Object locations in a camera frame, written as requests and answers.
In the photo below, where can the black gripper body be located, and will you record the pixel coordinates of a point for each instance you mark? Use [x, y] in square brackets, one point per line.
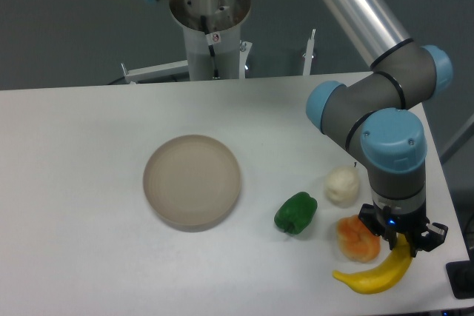
[407, 222]

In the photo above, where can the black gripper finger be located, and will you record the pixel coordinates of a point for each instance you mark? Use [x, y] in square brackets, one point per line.
[426, 238]
[377, 220]

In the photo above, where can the yellow toy banana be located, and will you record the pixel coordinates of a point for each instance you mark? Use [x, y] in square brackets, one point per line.
[382, 277]

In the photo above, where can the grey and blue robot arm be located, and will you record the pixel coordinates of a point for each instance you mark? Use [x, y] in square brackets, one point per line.
[371, 119]

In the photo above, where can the beige round plate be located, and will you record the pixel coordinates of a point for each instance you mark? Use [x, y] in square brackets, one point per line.
[192, 182]

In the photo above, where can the orange toy bread roll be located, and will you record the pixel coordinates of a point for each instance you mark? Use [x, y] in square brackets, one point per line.
[356, 241]

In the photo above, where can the black device at table edge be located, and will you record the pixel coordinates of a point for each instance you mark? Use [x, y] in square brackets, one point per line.
[460, 274]

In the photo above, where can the white toy garlic bulb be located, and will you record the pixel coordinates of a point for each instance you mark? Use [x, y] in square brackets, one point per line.
[341, 186]

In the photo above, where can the green toy bell pepper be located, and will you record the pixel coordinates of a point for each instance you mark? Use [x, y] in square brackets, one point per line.
[296, 213]

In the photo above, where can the white metal bracket right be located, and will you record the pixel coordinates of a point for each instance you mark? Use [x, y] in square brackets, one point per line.
[309, 53]

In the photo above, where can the white metal bracket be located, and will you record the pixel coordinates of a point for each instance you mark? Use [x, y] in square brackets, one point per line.
[155, 74]
[309, 53]

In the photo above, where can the white metal bracket left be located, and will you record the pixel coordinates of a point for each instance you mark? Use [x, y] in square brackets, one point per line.
[155, 74]

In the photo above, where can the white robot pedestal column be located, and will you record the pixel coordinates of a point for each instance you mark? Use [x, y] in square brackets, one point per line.
[212, 36]

